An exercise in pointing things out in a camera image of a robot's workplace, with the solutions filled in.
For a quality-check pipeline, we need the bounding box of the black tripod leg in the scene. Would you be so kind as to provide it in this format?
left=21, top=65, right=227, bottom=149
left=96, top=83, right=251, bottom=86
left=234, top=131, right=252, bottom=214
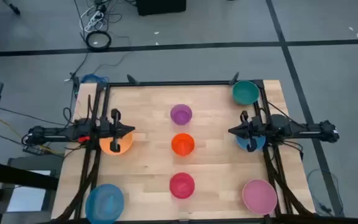
left=1, top=0, right=22, bottom=16

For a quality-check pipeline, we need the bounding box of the orange plastic bowl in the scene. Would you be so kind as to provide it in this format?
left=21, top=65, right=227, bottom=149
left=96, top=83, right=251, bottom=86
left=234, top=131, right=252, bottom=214
left=99, top=132, right=134, bottom=156

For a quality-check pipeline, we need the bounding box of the white power strip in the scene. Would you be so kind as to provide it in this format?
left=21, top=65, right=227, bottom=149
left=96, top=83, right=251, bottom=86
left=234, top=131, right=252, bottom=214
left=83, top=9, right=105, bottom=32

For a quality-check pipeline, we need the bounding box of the large blue plastic bowl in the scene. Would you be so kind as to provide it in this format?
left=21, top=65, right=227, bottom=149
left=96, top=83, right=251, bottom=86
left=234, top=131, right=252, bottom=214
left=85, top=183, right=125, bottom=224

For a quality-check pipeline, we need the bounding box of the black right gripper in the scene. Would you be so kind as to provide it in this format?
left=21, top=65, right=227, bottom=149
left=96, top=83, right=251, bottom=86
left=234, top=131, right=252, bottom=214
left=227, top=110, right=263, bottom=139

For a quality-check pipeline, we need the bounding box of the black desk bar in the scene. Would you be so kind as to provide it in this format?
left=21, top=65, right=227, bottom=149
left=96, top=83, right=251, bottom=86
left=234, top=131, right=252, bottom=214
left=0, top=158, right=59, bottom=191

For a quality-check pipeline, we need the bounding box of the black frame bracket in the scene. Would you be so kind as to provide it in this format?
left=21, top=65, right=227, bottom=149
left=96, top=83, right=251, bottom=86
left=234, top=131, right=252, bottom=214
left=228, top=71, right=241, bottom=85
left=126, top=73, right=140, bottom=85

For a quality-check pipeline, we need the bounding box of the small blue plastic bowl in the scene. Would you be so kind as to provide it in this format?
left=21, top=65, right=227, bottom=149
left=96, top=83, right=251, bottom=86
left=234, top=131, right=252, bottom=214
left=236, top=135, right=267, bottom=152

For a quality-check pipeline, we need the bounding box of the pink plastic bowl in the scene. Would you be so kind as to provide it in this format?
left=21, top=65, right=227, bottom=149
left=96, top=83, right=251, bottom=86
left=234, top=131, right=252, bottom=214
left=241, top=178, right=278, bottom=216

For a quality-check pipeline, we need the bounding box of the light grey panel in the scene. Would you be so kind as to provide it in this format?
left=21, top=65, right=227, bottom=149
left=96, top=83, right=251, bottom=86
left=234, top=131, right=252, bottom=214
left=6, top=169, right=52, bottom=213

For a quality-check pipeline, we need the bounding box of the teal plastic bowl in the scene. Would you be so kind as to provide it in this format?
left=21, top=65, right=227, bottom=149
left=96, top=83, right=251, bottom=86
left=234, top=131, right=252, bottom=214
left=232, top=80, right=260, bottom=106

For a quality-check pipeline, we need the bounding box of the black aluminium table frame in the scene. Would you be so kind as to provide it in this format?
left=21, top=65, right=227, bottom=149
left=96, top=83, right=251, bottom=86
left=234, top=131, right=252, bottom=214
left=53, top=79, right=316, bottom=224

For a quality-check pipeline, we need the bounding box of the thin looped floor cable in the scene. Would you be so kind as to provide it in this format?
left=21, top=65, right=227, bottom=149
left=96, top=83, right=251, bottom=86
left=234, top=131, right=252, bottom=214
left=306, top=168, right=344, bottom=218

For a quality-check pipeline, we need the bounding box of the small black electronics box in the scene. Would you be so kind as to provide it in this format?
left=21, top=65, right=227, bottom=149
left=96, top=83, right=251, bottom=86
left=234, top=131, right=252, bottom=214
left=22, top=144, right=51, bottom=156

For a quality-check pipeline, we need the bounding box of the small orange plastic cup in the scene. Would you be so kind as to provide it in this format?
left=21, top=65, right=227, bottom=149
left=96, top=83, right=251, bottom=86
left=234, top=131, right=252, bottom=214
left=170, top=133, right=196, bottom=157

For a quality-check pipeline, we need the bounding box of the yellow cable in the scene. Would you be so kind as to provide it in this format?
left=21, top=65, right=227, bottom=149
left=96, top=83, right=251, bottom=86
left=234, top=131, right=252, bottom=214
left=0, top=116, right=65, bottom=156

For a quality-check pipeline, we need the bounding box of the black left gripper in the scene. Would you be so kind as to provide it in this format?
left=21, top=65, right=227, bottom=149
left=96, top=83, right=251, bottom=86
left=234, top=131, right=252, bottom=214
left=99, top=108, right=135, bottom=139

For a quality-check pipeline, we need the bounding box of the small purple plastic cup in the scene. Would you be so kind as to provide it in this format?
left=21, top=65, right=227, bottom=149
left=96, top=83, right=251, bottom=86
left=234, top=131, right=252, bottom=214
left=170, top=103, right=193, bottom=126

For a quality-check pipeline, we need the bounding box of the blue coiled cable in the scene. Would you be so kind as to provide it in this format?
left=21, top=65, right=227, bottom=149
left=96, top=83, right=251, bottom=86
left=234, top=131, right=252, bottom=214
left=81, top=73, right=110, bottom=84

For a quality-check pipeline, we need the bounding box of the black floor cable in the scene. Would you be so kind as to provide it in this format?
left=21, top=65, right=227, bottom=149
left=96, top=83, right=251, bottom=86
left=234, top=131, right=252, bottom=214
left=63, top=0, right=133, bottom=82

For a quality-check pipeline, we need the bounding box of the black round ring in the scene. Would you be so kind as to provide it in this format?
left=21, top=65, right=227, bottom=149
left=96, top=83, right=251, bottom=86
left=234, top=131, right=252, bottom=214
left=85, top=30, right=112, bottom=52

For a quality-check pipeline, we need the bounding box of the small red plastic cup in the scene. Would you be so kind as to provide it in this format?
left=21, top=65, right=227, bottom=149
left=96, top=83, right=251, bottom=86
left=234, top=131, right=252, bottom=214
left=168, top=172, right=196, bottom=200

